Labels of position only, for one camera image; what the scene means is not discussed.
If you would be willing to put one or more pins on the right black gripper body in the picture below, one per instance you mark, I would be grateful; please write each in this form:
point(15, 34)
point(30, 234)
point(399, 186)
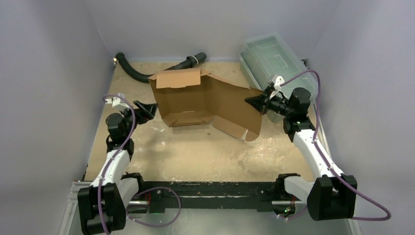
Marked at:
point(266, 102)

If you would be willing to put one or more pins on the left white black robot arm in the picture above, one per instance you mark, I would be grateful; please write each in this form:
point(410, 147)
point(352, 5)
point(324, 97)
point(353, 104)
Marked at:
point(102, 205)

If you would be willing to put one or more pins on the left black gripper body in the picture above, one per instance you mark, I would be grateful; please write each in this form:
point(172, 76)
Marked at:
point(140, 117)

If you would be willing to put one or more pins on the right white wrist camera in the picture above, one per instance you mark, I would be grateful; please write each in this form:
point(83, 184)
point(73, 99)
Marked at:
point(276, 82)

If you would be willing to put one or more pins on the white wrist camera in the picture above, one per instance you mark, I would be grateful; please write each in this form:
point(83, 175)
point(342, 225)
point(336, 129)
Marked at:
point(119, 103)
point(276, 82)

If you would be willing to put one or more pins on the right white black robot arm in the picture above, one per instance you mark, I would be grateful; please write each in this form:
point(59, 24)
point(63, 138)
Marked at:
point(331, 195)

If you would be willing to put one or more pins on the brown cardboard box sheet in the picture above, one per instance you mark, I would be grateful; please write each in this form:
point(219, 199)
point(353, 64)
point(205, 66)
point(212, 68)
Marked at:
point(198, 97)

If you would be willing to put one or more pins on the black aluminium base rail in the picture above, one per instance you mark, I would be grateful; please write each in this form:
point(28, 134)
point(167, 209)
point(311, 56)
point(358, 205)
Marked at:
point(261, 196)

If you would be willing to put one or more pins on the clear plastic storage bin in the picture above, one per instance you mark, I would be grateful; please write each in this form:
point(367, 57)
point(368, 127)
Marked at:
point(262, 57)

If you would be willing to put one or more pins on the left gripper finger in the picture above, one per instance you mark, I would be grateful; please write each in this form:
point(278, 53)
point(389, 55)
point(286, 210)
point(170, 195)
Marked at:
point(144, 112)
point(150, 109)

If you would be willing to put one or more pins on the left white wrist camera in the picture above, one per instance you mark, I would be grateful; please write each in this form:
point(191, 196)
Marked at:
point(119, 103)

